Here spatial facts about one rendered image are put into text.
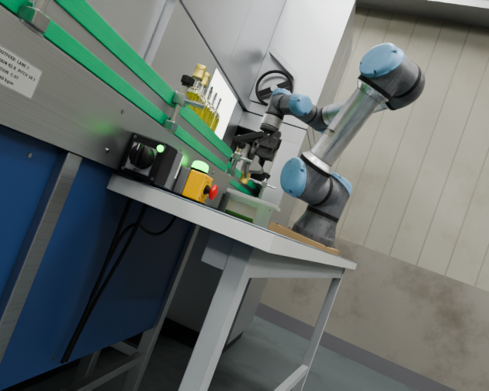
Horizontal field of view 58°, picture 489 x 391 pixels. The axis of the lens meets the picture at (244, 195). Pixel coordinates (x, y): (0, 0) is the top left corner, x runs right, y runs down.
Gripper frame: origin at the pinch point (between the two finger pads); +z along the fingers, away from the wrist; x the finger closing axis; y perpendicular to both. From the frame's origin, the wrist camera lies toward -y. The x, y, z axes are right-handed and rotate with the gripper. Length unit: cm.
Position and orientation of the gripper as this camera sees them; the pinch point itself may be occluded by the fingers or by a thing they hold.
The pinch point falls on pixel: (245, 174)
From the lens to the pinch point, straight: 167.3
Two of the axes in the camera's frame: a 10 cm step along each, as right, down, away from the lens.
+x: 1.6, 1.2, 9.8
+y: 9.2, 3.4, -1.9
